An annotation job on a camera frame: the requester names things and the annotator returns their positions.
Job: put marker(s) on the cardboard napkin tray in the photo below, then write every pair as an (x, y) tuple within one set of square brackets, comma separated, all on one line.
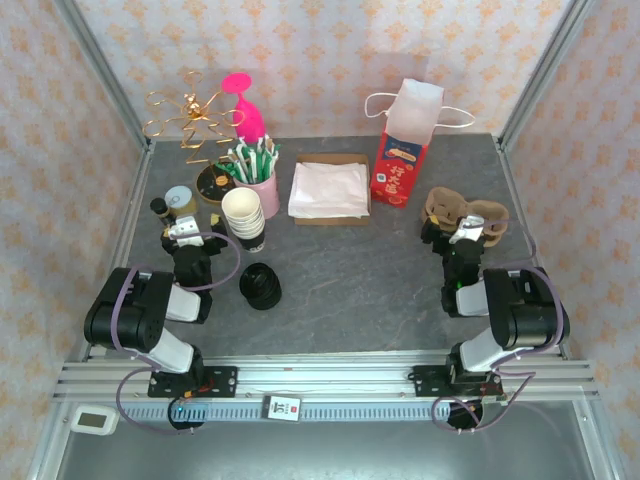
[(362, 162)]

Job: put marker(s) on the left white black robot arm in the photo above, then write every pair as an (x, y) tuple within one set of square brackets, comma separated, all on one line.
[(125, 320)]

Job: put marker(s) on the white number tag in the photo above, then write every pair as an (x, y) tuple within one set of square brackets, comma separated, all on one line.
[(281, 409)]

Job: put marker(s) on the small dark bottle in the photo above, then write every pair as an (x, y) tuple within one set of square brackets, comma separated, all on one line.
[(160, 207)]

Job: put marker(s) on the stack of white napkins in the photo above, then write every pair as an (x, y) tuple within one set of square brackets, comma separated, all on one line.
[(327, 190)]

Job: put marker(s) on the pink plastic wine glass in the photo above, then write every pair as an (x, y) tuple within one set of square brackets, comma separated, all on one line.
[(248, 120)]

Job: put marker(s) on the stack of black cup lids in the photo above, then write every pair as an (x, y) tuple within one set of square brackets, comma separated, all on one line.
[(260, 287)]

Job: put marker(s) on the stack of paper cups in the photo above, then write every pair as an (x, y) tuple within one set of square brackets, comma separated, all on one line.
[(242, 210)]

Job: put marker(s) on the aluminium frame post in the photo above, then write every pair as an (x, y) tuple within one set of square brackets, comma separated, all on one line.
[(542, 75), (107, 75)]

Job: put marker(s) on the white digital thermometer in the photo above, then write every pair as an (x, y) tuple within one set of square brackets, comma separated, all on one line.
[(94, 421)]

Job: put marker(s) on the pink straw holder cup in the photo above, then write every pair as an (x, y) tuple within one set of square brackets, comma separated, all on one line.
[(267, 195)]

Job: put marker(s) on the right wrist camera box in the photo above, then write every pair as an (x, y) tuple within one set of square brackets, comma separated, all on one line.
[(467, 229)]

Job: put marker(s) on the gold tin can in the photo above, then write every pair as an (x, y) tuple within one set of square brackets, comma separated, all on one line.
[(180, 200)]

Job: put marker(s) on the red paper takeout bag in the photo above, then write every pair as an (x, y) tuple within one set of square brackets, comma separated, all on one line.
[(397, 170)]

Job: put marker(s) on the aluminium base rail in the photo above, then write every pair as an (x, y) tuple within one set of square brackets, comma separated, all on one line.
[(325, 377)]

